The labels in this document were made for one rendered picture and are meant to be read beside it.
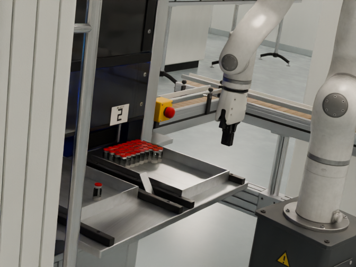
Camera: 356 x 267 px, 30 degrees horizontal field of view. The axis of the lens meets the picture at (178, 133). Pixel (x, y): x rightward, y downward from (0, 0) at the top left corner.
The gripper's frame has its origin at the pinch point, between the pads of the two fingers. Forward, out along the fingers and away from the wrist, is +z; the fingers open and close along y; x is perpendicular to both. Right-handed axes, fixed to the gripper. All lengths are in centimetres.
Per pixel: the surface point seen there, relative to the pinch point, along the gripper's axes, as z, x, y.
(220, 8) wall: 59, -483, -796
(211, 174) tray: 15.0, -7.0, -5.9
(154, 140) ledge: 15.3, -38.5, -17.8
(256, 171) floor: 103, -108, -252
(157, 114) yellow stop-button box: 4.5, -36.6, -14.7
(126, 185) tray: 12.7, -13.8, 28.1
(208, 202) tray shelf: 15.8, 3.9, 12.2
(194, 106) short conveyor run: 10, -47, -55
